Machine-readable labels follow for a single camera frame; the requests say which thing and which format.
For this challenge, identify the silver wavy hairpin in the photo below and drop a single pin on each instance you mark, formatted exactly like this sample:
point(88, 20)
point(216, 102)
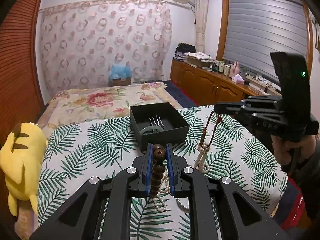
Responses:
point(157, 121)
point(153, 121)
point(160, 121)
point(150, 121)

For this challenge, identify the silver bangle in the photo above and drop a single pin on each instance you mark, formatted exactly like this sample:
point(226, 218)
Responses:
point(181, 204)

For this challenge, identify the blue plush toy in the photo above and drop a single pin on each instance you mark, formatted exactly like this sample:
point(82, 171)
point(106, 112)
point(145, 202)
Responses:
point(121, 71)

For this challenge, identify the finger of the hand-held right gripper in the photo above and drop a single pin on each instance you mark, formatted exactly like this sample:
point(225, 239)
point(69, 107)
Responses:
point(262, 100)
point(225, 108)

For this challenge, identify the dark blue blanket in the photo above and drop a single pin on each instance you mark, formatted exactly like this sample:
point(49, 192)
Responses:
point(180, 95)

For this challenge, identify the floral bed blanket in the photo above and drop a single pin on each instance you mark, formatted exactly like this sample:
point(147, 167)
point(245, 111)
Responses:
point(100, 100)

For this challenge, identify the person's right hand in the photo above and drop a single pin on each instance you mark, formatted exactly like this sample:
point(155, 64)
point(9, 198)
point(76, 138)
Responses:
point(281, 150)

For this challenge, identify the grey window blind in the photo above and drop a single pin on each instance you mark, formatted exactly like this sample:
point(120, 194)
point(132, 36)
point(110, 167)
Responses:
point(265, 27)

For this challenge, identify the pile of folded clothes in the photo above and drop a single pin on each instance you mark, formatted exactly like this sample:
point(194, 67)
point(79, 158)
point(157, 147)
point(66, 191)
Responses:
point(183, 51)

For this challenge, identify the yellow plush toy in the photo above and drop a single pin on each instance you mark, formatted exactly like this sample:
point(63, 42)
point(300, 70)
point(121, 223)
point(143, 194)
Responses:
point(20, 155)

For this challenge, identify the white power strip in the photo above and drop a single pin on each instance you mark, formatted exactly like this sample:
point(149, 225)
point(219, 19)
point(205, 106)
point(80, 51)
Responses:
point(257, 78)

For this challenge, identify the green leaf print cloth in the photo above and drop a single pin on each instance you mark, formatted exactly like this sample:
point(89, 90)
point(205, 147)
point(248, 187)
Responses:
point(95, 145)

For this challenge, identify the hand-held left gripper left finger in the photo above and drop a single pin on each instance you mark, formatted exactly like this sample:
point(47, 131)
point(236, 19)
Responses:
point(149, 168)

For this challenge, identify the group of small bottles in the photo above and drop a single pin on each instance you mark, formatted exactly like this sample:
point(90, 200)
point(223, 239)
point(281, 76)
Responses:
point(222, 67)

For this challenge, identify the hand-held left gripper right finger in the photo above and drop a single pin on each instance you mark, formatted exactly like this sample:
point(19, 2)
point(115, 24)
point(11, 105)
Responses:
point(170, 168)

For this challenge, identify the pink tissue box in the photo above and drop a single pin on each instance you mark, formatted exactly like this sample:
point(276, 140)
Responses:
point(237, 78)

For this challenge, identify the small cardboard box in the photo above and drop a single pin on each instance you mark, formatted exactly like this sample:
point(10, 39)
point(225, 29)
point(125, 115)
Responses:
point(121, 81)

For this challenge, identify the green jade bangle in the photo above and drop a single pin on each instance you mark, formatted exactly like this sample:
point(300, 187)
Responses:
point(151, 130)

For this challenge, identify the white wrapped pipe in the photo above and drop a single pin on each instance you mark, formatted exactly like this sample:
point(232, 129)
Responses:
point(201, 17)

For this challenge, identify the wooden cabinet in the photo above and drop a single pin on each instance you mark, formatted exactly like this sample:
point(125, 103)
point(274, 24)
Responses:
point(207, 82)

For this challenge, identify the patterned cloth covered box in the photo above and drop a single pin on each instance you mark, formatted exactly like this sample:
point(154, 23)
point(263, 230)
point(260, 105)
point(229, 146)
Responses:
point(200, 58)

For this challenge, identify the brown slatted wardrobe door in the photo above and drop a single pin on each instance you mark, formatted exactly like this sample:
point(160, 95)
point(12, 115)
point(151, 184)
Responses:
point(17, 55)

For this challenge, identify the black jewelry box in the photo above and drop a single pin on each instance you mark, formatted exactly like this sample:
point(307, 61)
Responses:
point(160, 120)

